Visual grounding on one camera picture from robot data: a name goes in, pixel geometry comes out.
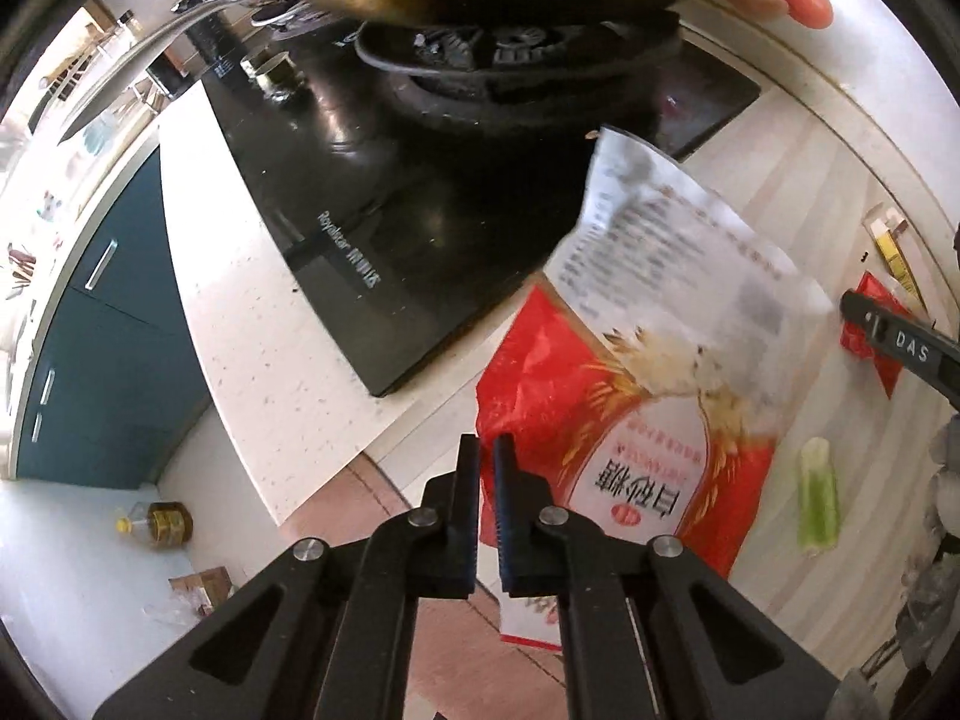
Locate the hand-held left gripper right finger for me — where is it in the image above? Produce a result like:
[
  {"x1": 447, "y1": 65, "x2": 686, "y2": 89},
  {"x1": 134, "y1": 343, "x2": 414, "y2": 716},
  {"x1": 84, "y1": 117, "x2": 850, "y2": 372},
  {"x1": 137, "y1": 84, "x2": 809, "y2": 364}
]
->
[{"x1": 491, "y1": 433, "x2": 842, "y2": 720}]

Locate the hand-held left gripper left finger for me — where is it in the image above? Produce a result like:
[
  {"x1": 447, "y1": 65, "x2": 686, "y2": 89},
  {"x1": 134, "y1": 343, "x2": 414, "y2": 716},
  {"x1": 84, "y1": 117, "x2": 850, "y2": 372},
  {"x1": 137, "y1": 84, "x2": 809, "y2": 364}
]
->
[{"x1": 91, "y1": 433, "x2": 482, "y2": 720}]

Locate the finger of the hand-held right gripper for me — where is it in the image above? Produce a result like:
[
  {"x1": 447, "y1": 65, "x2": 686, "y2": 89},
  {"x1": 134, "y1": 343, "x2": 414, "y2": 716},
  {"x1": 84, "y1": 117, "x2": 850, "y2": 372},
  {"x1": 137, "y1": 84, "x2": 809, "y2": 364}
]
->
[{"x1": 840, "y1": 289, "x2": 960, "y2": 395}]

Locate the red wrapper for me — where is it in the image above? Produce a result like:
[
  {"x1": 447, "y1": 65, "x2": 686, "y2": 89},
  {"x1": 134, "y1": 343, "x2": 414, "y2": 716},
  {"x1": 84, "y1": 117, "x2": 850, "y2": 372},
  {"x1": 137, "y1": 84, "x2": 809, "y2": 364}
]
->
[{"x1": 840, "y1": 271, "x2": 912, "y2": 398}]

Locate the red and white sugar bag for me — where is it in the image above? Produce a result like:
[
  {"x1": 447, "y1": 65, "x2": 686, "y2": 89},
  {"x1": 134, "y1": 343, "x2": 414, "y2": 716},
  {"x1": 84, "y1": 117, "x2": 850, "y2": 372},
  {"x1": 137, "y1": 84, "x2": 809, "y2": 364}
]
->
[{"x1": 476, "y1": 126, "x2": 837, "y2": 650}]

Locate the small beige box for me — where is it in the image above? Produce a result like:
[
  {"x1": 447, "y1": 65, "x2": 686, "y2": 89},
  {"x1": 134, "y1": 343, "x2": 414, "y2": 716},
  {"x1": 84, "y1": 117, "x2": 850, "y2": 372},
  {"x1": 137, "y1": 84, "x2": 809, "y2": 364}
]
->
[{"x1": 862, "y1": 206, "x2": 931, "y2": 316}]

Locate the green vegetable piece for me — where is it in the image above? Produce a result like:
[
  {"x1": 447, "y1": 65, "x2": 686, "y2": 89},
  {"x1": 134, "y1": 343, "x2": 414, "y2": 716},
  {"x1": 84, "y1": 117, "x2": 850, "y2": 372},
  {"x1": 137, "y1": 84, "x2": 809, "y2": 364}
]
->
[{"x1": 796, "y1": 436, "x2": 839, "y2": 556}]

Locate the small cardboard box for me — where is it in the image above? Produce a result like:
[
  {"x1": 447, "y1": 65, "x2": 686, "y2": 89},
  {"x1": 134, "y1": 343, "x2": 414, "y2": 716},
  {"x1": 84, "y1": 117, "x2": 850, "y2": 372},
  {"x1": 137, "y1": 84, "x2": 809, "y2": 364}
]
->
[{"x1": 169, "y1": 566, "x2": 237, "y2": 616}]

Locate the yellow cooking oil bottle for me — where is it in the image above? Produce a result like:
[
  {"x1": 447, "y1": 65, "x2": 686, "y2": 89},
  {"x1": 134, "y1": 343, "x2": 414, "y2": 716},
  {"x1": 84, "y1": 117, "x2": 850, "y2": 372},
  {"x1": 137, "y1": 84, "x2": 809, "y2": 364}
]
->
[{"x1": 114, "y1": 501, "x2": 194, "y2": 552}]

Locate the black gas stove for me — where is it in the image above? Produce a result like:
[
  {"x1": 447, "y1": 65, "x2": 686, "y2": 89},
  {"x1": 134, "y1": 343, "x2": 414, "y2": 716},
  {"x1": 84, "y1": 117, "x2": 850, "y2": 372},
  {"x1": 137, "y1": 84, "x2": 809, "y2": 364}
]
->
[{"x1": 199, "y1": 4, "x2": 762, "y2": 398}]

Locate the red tomato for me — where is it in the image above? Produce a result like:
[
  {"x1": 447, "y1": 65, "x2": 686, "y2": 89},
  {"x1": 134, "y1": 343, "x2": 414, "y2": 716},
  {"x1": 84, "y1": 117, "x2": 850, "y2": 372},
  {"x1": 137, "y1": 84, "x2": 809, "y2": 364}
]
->
[{"x1": 775, "y1": 0, "x2": 835, "y2": 29}]

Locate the blue kitchen cabinet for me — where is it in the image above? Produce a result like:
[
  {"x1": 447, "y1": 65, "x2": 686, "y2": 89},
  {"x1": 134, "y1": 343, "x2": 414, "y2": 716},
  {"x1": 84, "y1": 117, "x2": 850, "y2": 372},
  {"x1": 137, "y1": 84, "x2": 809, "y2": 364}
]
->
[{"x1": 15, "y1": 146, "x2": 215, "y2": 481}]

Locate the dark soy sauce bottle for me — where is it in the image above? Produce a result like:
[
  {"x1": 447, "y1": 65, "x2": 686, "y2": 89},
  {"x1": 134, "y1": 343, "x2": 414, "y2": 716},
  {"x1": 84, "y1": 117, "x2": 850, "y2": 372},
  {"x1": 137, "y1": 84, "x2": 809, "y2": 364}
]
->
[{"x1": 171, "y1": 0, "x2": 256, "y2": 80}]

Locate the steel dish rack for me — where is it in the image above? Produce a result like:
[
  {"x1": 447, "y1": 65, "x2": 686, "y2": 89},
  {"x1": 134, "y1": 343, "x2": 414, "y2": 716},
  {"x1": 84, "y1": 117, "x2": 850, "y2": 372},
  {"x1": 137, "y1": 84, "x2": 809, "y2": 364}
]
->
[{"x1": 30, "y1": 15, "x2": 166, "y2": 136}]

